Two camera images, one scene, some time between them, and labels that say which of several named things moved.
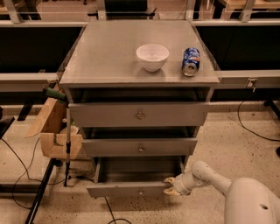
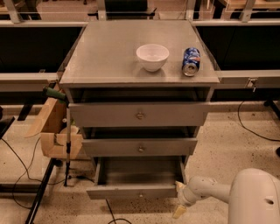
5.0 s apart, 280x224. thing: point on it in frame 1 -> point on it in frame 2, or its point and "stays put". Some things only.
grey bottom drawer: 134,176 stays put
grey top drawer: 102,115 stays put
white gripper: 179,185 -> 185,196
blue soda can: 191,61 stays put
